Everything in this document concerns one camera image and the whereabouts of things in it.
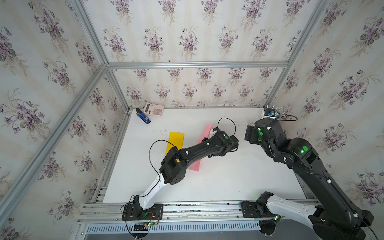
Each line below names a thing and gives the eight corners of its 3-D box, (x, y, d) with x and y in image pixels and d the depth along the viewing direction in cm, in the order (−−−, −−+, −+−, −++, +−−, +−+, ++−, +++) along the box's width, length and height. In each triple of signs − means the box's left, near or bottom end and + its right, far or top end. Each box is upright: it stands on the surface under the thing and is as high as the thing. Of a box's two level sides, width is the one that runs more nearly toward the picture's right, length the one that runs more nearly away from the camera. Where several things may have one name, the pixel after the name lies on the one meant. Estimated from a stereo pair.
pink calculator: (144, 116, 117) (142, 112, 114) (147, 106, 125) (145, 102, 122) (162, 116, 117) (161, 112, 114) (164, 106, 125) (163, 102, 122)
